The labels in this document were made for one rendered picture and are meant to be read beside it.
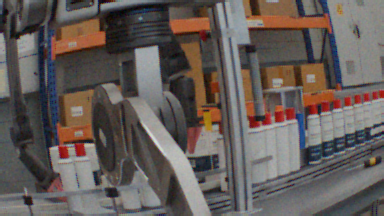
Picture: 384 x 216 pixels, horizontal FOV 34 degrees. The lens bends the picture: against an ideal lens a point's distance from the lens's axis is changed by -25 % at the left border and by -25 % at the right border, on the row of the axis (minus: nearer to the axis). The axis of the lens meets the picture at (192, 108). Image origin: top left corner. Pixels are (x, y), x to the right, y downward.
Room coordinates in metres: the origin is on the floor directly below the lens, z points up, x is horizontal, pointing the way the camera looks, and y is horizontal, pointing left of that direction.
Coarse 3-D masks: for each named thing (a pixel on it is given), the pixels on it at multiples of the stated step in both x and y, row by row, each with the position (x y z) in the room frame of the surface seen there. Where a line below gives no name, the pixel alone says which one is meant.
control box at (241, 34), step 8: (232, 0) 2.08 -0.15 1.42; (240, 0) 2.07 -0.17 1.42; (232, 8) 2.08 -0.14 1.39; (240, 8) 2.08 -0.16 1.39; (232, 16) 2.08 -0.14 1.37; (240, 16) 2.08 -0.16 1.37; (240, 24) 2.08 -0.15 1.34; (240, 32) 2.08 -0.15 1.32; (240, 40) 2.08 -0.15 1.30; (248, 40) 2.08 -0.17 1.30
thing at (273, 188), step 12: (348, 156) 2.48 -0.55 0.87; (360, 156) 2.54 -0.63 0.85; (312, 168) 2.36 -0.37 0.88; (324, 168) 2.41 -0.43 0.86; (336, 168) 2.44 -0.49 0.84; (276, 180) 2.28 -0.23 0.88; (288, 180) 2.30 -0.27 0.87; (300, 180) 2.33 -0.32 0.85; (312, 180) 2.36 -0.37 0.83; (252, 192) 2.22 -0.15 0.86; (276, 192) 2.27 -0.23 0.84; (216, 204) 2.14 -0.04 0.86; (228, 204) 2.17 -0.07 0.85
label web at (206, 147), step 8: (272, 120) 2.41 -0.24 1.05; (216, 128) 2.40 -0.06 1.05; (248, 128) 2.41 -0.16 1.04; (200, 136) 2.39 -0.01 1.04; (208, 136) 2.39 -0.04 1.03; (216, 136) 2.40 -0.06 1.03; (200, 144) 2.39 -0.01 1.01; (208, 144) 2.39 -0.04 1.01; (216, 144) 2.40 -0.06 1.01; (200, 152) 2.39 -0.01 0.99; (208, 152) 2.39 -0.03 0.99; (216, 152) 2.40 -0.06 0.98; (192, 160) 2.39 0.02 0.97; (200, 160) 2.39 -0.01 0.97; (208, 160) 2.39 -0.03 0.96; (216, 160) 2.40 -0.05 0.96; (192, 168) 2.40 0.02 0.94; (200, 168) 2.39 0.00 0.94; (208, 168) 2.39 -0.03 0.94
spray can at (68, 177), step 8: (64, 152) 1.92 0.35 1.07; (64, 160) 1.92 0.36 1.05; (64, 168) 1.91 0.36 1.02; (72, 168) 1.93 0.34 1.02; (64, 176) 1.92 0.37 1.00; (72, 176) 1.92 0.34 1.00; (64, 184) 1.92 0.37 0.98; (72, 184) 1.92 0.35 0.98; (72, 200) 1.91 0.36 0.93; (80, 200) 1.93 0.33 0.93; (72, 208) 1.91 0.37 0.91
